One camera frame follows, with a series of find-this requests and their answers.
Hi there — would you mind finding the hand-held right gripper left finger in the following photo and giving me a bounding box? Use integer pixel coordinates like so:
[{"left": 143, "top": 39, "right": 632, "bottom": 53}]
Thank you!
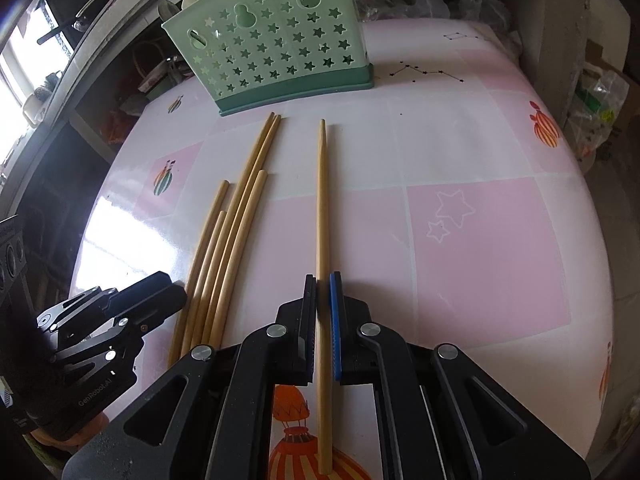
[{"left": 62, "top": 274, "right": 318, "bottom": 480}]

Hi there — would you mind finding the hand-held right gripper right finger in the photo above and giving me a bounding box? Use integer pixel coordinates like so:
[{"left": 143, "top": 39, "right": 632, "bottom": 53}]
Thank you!
[{"left": 329, "top": 271, "right": 591, "bottom": 480}]

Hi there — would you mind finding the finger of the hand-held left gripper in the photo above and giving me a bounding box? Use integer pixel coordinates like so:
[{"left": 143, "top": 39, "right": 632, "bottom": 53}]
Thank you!
[
  {"left": 50, "top": 285, "right": 188, "bottom": 376},
  {"left": 36, "top": 271, "right": 173, "bottom": 333}
]

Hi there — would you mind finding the green star-cutout utensil holder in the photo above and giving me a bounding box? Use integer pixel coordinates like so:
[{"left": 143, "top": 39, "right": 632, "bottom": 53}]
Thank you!
[{"left": 161, "top": 0, "right": 375, "bottom": 117}]

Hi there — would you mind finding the person's left hand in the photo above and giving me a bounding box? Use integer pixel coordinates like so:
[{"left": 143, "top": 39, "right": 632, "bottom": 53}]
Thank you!
[{"left": 30, "top": 407, "right": 108, "bottom": 447}]

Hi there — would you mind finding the orange plastic bag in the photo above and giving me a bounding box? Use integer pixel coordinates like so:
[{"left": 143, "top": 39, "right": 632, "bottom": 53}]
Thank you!
[{"left": 101, "top": 109, "right": 134, "bottom": 147}]

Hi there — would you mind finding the white mug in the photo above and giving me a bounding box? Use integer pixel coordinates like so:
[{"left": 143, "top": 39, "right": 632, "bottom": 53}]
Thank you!
[{"left": 22, "top": 91, "right": 51, "bottom": 128}]

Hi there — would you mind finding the pink printed tablecloth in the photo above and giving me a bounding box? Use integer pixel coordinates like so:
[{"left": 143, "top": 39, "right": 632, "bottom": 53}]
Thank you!
[{"left": 70, "top": 17, "right": 618, "bottom": 480}]

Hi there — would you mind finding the white patterned bowl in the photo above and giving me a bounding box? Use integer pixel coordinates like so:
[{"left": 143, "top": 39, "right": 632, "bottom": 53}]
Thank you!
[{"left": 142, "top": 67, "right": 183, "bottom": 99}]

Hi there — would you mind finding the grey kitchen counter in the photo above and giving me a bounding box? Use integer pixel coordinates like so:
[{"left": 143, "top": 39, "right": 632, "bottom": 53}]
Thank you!
[{"left": 0, "top": 0, "right": 216, "bottom": 201}]

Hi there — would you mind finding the black frying pan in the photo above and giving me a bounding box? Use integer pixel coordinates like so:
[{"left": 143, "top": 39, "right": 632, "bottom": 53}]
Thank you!
[{"left": 36, "top": 0, "right": 118, "bottom": 47}]

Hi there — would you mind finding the white plastic bag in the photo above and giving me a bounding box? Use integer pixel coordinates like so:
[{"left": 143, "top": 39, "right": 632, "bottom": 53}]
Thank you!
[
  {"left": 456, "top": 0, "right": 522, "bottom": 57},
  {"left": 407, "top": 0, "right": 452, "bottom": 22}
]

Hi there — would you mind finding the plastic bag of goods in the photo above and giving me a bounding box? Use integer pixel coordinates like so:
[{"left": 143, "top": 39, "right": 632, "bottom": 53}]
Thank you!
[{"left": 570, "top": 66, "right": 632, "bottom": 162}]

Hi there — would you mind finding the cardboard box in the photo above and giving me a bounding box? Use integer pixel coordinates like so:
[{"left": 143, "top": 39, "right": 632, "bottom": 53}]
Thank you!
[{"left": 581, "top": 39, "right": 632, "bottom": 127}]

